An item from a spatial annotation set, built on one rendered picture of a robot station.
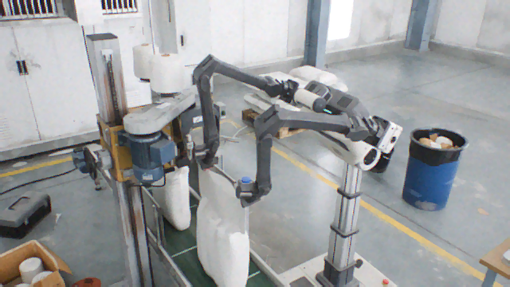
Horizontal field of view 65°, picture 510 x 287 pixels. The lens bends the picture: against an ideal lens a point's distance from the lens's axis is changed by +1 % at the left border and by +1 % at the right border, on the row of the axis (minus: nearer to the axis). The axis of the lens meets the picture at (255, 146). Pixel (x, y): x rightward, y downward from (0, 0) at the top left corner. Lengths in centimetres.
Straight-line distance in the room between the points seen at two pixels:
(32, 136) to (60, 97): 52
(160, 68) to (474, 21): 876
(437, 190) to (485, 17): 650
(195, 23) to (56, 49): 208
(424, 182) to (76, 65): 372
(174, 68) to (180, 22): 403
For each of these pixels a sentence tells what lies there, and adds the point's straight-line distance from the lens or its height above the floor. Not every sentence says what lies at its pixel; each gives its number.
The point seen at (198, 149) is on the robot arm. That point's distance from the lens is 206.
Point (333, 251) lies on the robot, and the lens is 251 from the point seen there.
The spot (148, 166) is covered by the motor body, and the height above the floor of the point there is 118.
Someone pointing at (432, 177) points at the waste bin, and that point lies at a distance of 385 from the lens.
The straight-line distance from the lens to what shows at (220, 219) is 220.
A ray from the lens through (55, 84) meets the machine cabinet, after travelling 483.
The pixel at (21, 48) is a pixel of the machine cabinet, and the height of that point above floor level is 121.
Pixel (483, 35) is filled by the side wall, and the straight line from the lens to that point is 1002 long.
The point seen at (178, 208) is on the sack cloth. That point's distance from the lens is 280.
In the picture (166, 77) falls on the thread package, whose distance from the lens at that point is 190.
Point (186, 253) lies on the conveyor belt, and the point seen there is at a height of 38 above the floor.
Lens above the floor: 214
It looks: 26 degrees down
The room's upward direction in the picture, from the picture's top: 1 degrees clockwise
